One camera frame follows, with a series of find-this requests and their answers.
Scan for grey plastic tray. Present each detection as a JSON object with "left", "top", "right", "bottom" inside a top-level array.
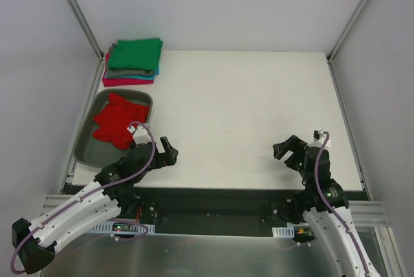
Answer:
[{"left": 72, "top": 89, "right": 153, "bottom": 168}]

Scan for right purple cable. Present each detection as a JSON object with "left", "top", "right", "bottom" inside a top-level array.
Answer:
[{"left": 315, "top": 131, "right": 371, "bottom": 277}]

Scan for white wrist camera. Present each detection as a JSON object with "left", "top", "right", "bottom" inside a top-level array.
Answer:
[
  {"left": 127, "top": 124, "right": 152, "bottom": 145},
  {"left": 309, "top": 129, "right": 331, "bottom": 150}
]

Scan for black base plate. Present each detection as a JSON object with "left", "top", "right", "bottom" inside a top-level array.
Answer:
[{"left": 61, "top": 183, "right": 369, "bottom": 238}]

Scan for right aluminium frame post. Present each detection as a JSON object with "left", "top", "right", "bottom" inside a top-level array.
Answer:
[{"left": 325, "top": 0, "right": 392, "bottom": 63}]

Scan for right white cable duct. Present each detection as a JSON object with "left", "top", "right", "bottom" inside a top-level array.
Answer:
[{"left": 272, "top": 226, "right": 295, "bottom": 239}]

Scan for folded magenta t-shirt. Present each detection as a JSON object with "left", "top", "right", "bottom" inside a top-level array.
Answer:
[{"left": 102, "top": 54, "right": 154, "bottom": 87}]

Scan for purple cable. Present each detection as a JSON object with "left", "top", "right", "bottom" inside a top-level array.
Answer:
[
  {"left": 10, "top": 121, "right": 155, "bottom": 274},
  {"left": 315, "top": 131, "right": 371, "bottom": 277}
]

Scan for white cable duct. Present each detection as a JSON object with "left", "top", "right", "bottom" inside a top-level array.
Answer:
[
  {"left": 272, "top": 226, "right": 295, "bottom": 239},
  {"left": 87, "top": 220, "right": 155, "bottom": 236}
]

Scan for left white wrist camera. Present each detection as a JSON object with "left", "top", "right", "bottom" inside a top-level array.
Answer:
[{"left": 127, "top": 124, "right": 152, "bottom": 145}]

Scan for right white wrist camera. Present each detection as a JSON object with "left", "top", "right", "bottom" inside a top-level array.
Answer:
[{"left": 309, "top": 129, "right": 331, "bottom": 150}]

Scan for aluminium front rail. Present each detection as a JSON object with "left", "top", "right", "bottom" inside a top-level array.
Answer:
[{"left": 41, "top": 194, "right": 391, "bottom": 227}]

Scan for folded teal t-shirt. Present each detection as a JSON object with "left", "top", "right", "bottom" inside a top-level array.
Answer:
[{"left": 131, "top": 66, "right": 160, "bottom": 81}]

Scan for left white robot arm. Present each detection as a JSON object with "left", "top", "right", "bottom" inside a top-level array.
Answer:
[{"left": 10, "top": 137, "right": 179, "bottom": 274}]

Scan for left white cable duct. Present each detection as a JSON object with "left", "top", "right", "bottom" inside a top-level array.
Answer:
[{"left": 87, "top": 220, "right": 155, "bottom": 236}]

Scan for aluminium frame post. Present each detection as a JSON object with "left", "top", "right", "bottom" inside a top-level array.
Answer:
[
  {"left": 48, "top": 0, "right": 106, "bottom": 63},
  {"left": 325, "top": 0, "right": 392, "bottom": 63}
]

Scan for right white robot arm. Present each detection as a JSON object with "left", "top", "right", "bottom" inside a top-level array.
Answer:
[{"left": 272, "top": 130, "right": 379, "bottom": 276}]

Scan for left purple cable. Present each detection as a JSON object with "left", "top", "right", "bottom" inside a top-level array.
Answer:
[{"left": 10, "top": 121, "right": 155, "bottom": 274}]

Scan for left aluminium frame post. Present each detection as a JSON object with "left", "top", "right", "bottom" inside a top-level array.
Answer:
[{"left": 48, "top": 0, "right": 106, "bottom": 63}]

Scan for green t-shirt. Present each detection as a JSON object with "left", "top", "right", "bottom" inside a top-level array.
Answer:
[{"left": 108, "top": 38, "right": 163, "bottom": 71}]

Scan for folded grey t-shirt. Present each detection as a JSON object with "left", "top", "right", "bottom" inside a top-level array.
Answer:
[{"left": 105, "top": 61, "right": 151, "bottom": 78}]

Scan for red t-shirt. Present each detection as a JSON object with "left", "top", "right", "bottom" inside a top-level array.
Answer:
[{"left": 93, "top": 93, "right": 149, "bottom": 150}]

